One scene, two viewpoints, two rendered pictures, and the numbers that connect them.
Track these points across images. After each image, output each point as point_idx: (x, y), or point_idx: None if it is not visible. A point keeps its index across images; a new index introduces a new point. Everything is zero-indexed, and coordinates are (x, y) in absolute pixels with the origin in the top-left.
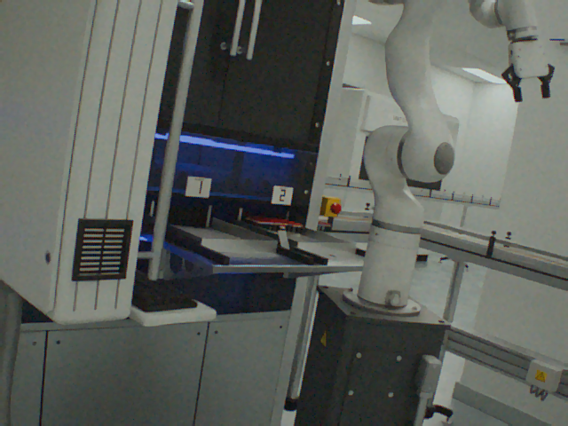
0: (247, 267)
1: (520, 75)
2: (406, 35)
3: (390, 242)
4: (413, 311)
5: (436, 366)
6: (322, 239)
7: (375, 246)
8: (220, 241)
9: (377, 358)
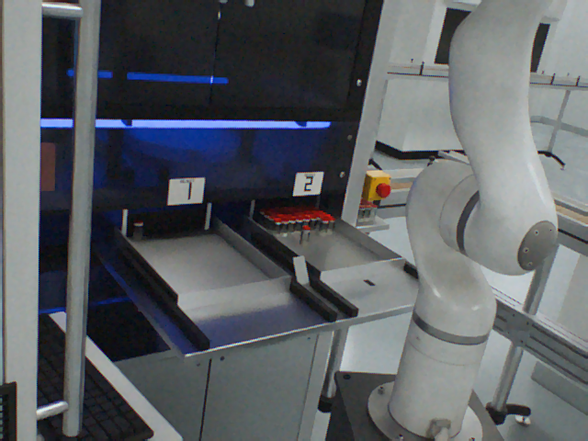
0: (237, 346)
1: None
2: (488, 39)
3: (439, 356)
4: None
5: None
6: (361, 240)
7: (416, 355)
8: (206, 293)
9: None
